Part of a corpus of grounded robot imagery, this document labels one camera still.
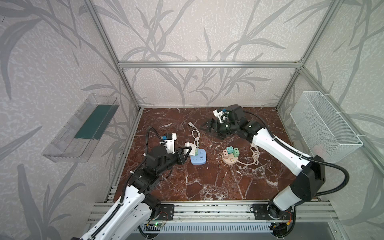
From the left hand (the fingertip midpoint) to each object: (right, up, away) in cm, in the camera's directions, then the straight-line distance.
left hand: (192, 145), depth 70 cm
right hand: (+6, +9, +4) cm, 11 cm away
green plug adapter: (+25, -7, +18) cm, 32 cm away
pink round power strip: (+22, -12, +19) cm, 31 cm away
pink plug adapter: (+18, -8, +16) cm, 26 cm away
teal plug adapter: (+21, -6, +19) cm, 29 cm away
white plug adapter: (0, -3, +1) cm, 3 cm away
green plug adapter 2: (+1, -7, +19) cm, 20 cm away
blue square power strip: (+3, -12, +19) cm, 22 cm away
